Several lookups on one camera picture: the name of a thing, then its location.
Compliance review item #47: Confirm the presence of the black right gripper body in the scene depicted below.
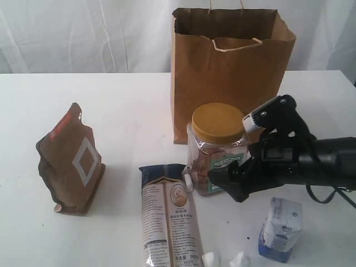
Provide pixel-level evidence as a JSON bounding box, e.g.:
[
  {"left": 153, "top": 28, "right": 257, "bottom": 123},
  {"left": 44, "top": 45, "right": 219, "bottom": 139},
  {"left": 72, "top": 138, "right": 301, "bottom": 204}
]
[{"left": 253, "top": 111, "right": 317, "bottom": 192}]

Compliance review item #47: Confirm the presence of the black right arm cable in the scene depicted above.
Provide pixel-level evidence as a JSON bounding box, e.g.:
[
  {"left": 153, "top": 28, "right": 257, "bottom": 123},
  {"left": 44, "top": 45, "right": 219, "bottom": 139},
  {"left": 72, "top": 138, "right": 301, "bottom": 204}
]
[{"left": 305, "top": 183, "right": 356, "bottom": 209}]

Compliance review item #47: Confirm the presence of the clear jar yellow lid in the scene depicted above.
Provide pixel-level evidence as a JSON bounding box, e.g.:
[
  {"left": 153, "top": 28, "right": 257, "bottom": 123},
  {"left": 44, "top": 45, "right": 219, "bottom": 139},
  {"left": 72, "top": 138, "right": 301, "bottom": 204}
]
[{"left": 187, "top": 103, "right": 249, "bottom": 196}]

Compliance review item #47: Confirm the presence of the long pasta packet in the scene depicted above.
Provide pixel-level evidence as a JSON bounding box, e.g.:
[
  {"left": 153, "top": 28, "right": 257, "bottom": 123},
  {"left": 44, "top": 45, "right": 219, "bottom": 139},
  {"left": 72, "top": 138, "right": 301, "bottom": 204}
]
[{"left": 139, "top": 164, "right": 203, "bottom": 266}]

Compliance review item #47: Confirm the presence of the brown standing pouch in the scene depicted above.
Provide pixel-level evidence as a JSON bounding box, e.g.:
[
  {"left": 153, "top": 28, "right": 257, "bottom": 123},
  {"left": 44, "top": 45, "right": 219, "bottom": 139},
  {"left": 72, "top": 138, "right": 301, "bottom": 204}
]
[{"left": 36, "top": 102, "right": 106, "bottom": 215}]

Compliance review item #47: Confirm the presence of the brown paper bag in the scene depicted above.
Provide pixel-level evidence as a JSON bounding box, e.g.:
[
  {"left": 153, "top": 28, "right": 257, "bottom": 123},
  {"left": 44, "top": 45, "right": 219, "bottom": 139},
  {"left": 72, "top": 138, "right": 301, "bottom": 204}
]
[{"left": 171, "top": 8, "right": 296, "bottom": 144}]

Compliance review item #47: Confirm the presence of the white lump bottom left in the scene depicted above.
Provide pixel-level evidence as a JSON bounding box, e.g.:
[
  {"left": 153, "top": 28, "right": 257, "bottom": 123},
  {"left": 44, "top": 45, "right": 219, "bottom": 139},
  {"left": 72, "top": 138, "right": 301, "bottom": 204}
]
[{"left": 201, "top": 251, "right": 221, "bottom": 267}]

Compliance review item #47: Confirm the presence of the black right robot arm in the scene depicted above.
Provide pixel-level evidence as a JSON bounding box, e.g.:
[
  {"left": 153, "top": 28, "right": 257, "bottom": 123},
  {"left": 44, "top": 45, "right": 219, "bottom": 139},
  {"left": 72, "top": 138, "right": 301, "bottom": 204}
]
[{"left": 207, "top": 95, "right": 355, "bottom": 206}]

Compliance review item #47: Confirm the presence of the white lump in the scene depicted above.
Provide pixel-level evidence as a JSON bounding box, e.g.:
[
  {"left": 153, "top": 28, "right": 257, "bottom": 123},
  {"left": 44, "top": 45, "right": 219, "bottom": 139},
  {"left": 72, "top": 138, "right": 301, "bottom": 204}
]
[
  {"left": 229, "top": 251, "right": 251, "bottom": 267},
  {"left": 201, "top": 251, "right": 221, "bottom": 267}
]

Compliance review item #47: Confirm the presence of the white lump bottom right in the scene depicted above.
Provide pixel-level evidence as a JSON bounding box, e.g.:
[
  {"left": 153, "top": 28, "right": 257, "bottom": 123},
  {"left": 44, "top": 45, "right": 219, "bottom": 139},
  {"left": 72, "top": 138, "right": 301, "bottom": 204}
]
[{"left": 229, "top": 251, "right": 251, "bottom": 267}]

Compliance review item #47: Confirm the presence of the white blue salt packet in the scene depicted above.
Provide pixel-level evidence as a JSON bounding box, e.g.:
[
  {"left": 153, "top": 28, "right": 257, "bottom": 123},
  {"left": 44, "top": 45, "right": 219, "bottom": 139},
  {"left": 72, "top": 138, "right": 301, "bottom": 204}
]
[{"left": 258, "top": 197, "right": 303, "bottom": 263}]

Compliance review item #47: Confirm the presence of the white cube by pasta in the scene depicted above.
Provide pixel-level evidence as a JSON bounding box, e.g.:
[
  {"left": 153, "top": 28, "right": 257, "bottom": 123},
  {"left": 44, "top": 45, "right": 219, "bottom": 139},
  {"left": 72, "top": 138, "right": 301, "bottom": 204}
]
[{"left": 183, "top": 173, "right": 194, "bottom": 192}]

